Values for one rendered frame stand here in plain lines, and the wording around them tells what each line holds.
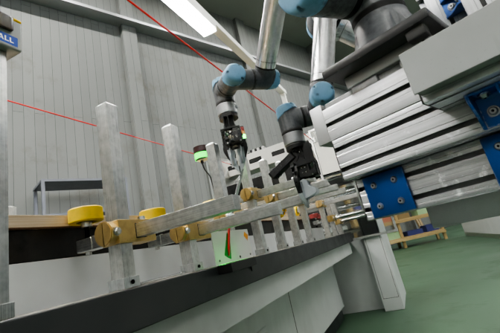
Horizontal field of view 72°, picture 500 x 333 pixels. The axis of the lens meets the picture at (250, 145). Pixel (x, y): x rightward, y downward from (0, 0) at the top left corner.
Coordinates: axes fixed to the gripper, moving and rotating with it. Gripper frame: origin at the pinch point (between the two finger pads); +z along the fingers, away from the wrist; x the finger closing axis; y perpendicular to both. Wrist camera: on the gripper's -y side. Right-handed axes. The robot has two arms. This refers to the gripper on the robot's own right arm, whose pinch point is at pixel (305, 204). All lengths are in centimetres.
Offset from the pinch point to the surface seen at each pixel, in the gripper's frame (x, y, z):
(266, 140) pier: 657, -227, -238
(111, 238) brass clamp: -58, -26, 2
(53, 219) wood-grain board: -56, -46, -6
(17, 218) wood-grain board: -64, -46, -7
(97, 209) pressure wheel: -50, -38, -7
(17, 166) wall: 190, -440, -175
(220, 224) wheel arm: -26.6, -17.8, 2.0
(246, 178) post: 19.2, -26.7, -18.9
